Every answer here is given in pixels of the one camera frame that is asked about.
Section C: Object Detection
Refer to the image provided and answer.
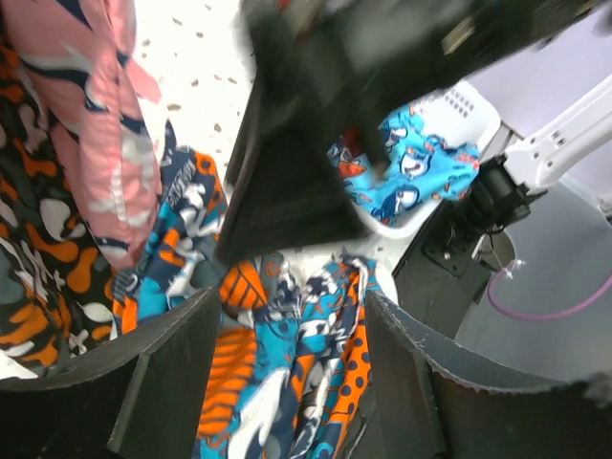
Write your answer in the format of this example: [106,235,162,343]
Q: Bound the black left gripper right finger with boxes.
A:
[363,289,612,459]

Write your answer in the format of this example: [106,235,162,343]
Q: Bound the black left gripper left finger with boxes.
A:
[1,288,221,458]

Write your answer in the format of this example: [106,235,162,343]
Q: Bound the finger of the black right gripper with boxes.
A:
[217,74,367,263]

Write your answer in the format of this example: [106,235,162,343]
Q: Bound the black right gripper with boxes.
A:
[248,1,599,173]

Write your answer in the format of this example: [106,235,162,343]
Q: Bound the blue orange patterned shorts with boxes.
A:
[113,145,379,458]

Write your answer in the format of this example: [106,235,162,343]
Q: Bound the light blue shark shorts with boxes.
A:
[327,105,480,226]

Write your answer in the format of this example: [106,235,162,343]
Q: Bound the black orange camouflage shorts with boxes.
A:
[1,37,117,374]

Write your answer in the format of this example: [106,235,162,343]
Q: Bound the pink patterned shorts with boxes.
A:
[1,1,163,268]

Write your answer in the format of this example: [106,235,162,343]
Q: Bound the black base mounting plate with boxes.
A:
[393,203,515,339]

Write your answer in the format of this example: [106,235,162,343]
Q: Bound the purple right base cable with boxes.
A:
[486,260,612,321]

